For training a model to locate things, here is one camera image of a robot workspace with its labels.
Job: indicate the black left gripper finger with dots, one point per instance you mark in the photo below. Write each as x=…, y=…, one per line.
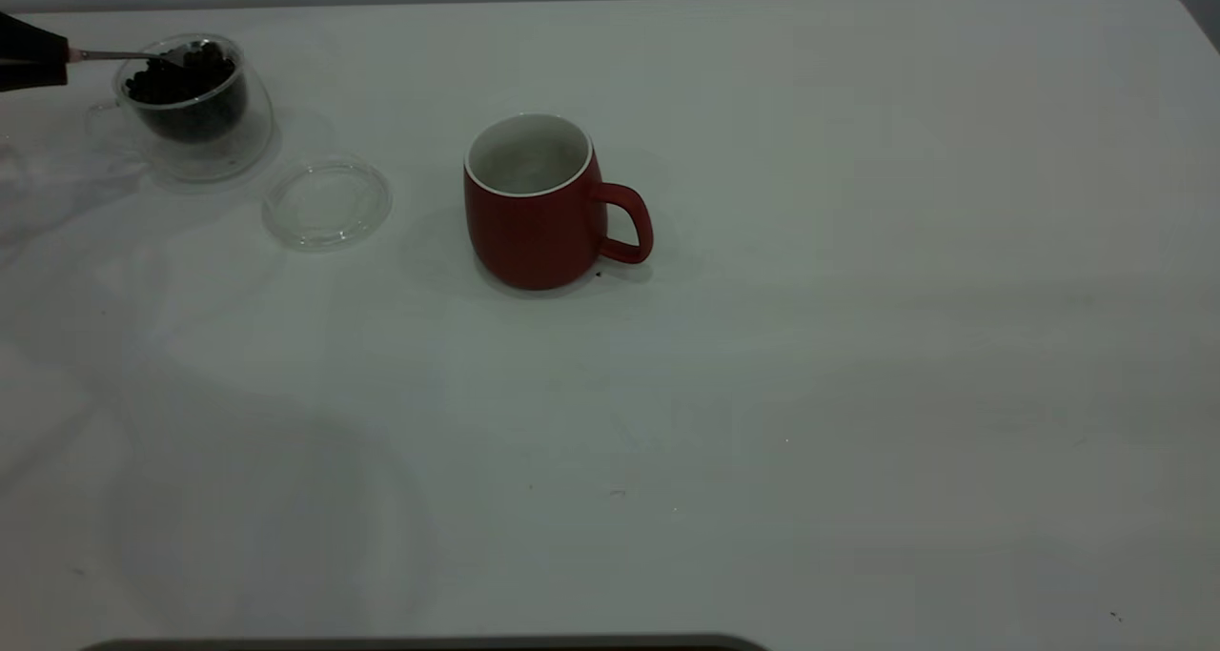
x=29, y=43

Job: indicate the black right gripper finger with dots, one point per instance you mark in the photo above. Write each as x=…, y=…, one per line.
x=29, y=74

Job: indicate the red ceramic mug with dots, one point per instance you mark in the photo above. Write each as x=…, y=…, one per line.
x=534, y=236

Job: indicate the dark coffee beans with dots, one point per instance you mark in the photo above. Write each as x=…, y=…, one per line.
x=191, y=98

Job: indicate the clear round glass lid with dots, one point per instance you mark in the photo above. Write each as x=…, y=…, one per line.
x=326, y=203

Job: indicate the clear double-wall glass cup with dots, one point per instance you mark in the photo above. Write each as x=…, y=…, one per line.
x=210, y=155

